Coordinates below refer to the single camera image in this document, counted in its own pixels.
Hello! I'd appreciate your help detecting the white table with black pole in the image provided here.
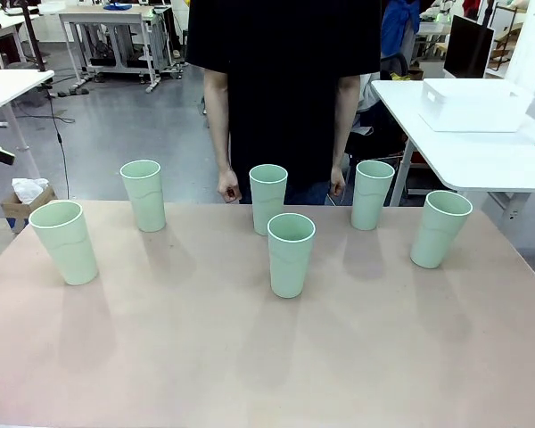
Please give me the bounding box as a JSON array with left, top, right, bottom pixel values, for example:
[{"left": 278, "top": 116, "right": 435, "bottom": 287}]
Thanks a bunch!
[{"left": 0, "top": 69, "right": 55, "bottom": 152}]

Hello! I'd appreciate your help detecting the person's left forearm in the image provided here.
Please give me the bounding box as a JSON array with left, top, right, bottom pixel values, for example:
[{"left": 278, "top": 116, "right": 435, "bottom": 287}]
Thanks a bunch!
[{"left": 331, "top": 73, "right": 362, "bottom": 170}]

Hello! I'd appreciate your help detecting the person's left hand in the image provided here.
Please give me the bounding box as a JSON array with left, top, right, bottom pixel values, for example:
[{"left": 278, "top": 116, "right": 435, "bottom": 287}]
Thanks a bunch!
[{"left": 328, "top": 167, "right": 348, "bottom": 197}]

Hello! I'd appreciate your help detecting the wooden shelf rack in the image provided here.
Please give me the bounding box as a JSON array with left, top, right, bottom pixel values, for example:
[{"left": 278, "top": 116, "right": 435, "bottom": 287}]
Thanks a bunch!
[{"left": 490, "top": 4, "right": 525, "bottom": 72}]

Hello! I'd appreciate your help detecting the white background desk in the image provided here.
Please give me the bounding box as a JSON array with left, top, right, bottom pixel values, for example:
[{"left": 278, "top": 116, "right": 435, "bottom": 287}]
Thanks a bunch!
[{"left": 0, "top": 11, "right": 44, "bottom": 68}]

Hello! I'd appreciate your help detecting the pale green plastic cup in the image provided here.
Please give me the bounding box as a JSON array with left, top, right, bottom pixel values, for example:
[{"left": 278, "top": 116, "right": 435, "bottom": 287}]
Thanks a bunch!
[
  {"left": 409, "top": 189, "right": 474, "bottom": 270},
  {"left": 248, "top": 163, "right": 289, "bottom": 236},
  {"left": 119, "top": 159, "right": 168, "bottom": 234},
  {"left": 267, "top": 212, "right": 317, "bottom": 299},
  {"left": 350, "top": 160, "right": 396, "bottom": 232},
  {"left": 29, "top": 200, "right": 100, "bottom": 286}
]

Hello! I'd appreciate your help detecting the person's right hand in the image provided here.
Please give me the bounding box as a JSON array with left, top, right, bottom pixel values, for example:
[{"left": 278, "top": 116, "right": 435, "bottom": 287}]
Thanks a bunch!
[{"left": 217, "top": 168, "right": 243, "bottom": 204}]

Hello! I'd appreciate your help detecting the black computer monitor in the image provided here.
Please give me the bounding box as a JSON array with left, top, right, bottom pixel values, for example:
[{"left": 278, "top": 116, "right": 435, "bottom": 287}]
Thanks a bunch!
[{"left": 443, "top": 14, "right": 496, "bottom": 80}]

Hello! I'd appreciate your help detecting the grey metal frame desk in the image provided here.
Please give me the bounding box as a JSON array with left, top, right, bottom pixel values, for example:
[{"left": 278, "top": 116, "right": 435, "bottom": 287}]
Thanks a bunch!
[{"left": 57, "top": 4, "right": 170, "bottom": 95}]

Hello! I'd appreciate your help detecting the crumpled white paper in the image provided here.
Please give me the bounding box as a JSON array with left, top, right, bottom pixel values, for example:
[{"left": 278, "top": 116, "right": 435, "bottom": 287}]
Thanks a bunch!
[{"left": 12, "top": 177, "right": 50, "bottom": 202}]

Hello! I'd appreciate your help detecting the black vertical pole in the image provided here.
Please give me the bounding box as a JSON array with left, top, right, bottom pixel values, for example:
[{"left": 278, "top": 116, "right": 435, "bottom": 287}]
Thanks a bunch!
[{"left": 17, "top": 0, "right": 48, "bottom": 72}]

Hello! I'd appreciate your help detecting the thin black floor cable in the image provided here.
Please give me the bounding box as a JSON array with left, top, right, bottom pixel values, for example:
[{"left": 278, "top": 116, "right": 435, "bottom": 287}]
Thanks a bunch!
[{"left": 48, "top": 86, "right": 72, "bottom": 202}]

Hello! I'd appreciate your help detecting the person's right forearm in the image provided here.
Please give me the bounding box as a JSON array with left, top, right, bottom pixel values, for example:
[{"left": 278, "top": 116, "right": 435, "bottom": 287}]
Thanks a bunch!
[{"left": 203, "top": 70, "right": 235, "bottom": 173}]

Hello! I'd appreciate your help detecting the person in blue jacket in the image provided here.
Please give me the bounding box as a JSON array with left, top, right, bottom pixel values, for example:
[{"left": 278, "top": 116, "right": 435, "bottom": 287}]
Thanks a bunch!
[{"left": 380, "top": 0, "right": 423, "bottom": 62}]

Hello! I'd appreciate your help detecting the black office chair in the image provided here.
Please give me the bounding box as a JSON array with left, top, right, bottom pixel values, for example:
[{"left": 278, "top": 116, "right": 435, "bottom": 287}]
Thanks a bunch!
[{"left": 380, "top": 53, "right": 411, "bottom": 81}]

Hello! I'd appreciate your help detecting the person in black t-shirt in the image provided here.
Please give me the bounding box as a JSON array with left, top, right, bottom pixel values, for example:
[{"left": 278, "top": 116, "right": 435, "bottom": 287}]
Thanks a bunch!
[{"left": 185, "top": 0, "right": 383, "bottom": 206}]

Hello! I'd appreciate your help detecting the white plastic basket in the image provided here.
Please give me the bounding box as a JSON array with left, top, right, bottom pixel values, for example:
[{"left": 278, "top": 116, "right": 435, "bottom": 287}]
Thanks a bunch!
[{"left": 418, "top": 78, "right": 535, "bottom": 134}]

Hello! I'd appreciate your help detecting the brown cardboard box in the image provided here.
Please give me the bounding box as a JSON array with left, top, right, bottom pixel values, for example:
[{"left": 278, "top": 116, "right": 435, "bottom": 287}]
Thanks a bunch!
[{"left": 0, "top": 185, "right": 57, "bottom": 234}]

